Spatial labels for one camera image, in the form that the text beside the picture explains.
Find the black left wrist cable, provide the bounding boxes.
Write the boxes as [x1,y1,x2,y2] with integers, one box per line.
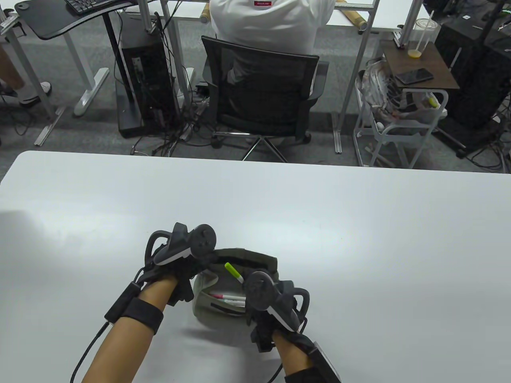
[70,322,111,383]

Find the black keyboard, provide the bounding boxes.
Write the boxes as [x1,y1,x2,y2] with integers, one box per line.
[65,0,135,16]

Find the black right hand controller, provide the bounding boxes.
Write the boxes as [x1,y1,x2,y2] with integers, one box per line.
[243,271,310,334]

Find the bundle of floor cables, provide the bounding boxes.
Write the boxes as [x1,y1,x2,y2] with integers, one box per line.
[130,90,218,157]

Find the large black equipment case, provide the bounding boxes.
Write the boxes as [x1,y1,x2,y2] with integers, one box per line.
[434,15,511,150]

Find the black smartphone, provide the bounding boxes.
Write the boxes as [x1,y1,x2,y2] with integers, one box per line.
[395,68,434,85]

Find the person's left forearm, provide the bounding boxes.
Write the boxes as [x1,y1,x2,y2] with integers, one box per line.
[80,274,178,383]

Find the black hand controller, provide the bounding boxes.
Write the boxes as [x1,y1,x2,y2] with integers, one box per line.
[243,271,310,334]
[145,223,218,267]

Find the black left hand controller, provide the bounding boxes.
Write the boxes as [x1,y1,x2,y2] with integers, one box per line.
[145,223,218,267]

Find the person's right hand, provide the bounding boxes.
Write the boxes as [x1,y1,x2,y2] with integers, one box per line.
[241,280,317,354]

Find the brown side table top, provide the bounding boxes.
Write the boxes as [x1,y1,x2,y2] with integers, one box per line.
[379,39,460,90]

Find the black mesh office chair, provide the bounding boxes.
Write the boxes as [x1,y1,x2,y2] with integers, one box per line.
[201,36,330,163]

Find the white metal cart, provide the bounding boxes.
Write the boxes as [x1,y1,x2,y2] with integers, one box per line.
[353,59,448,168]

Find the right wrist camera unit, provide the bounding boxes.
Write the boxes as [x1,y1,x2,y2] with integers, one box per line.
[284,338,342,383]

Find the green marker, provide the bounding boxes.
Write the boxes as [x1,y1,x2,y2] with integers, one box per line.
[225,262,245,284]

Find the black computer tower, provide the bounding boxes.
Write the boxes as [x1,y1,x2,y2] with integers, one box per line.
[117,23,181,139]

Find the black curved desk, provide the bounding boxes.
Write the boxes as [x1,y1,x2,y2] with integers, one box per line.
[14,0,160,40]

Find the olive fabric pencil pouch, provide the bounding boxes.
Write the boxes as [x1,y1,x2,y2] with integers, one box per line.
[192,247,279,332]

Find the person's left hand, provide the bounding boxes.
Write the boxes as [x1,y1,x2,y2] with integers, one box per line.
[138,251,219,308]

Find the black left wrist strap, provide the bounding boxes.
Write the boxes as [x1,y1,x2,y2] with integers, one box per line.
[105,281,164,332]

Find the clear plastic cup with straw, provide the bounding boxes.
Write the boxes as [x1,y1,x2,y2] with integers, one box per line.
[407,11,442,59]

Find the person's right forearm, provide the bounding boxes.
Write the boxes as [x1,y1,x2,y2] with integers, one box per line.
[275,334,317,379]

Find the red capped white marker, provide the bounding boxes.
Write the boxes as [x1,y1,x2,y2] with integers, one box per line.
[211,294,246,307]

